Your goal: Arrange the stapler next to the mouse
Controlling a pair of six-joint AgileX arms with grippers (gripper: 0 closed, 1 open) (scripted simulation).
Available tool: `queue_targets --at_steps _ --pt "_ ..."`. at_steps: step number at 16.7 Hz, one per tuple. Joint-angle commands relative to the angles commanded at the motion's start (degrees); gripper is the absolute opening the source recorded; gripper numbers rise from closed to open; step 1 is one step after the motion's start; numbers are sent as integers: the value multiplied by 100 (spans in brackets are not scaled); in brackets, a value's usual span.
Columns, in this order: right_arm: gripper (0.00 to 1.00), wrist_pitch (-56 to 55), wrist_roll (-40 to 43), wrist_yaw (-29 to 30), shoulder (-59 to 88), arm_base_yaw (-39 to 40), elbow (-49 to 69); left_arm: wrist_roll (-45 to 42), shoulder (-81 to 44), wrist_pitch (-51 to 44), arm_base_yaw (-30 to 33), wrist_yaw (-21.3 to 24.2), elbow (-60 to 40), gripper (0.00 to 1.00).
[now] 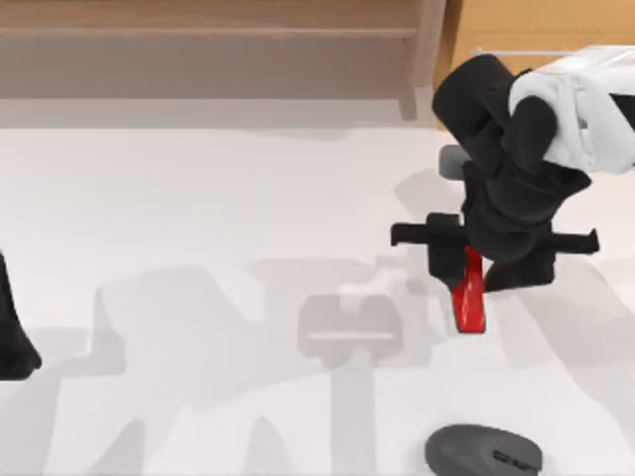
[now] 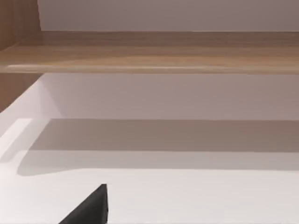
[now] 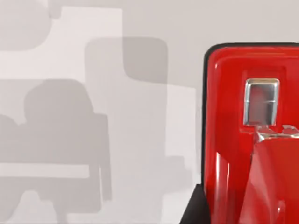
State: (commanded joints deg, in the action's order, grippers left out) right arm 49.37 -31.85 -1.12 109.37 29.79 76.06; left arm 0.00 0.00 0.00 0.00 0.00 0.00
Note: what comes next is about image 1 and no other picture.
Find red stapler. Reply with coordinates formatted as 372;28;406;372
449;246;489;334

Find pale grey rounded box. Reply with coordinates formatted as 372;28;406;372
439;145;470;181

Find wooden cupboard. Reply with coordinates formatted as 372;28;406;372
436;0;635;133

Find grey computer mouse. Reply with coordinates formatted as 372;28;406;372
424;423;545;476

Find wooden open shelf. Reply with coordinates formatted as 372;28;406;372
0;0;448;121

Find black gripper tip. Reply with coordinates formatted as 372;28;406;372
0;252;43;383

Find long metal handle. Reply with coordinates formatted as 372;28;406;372
470;46;587;58

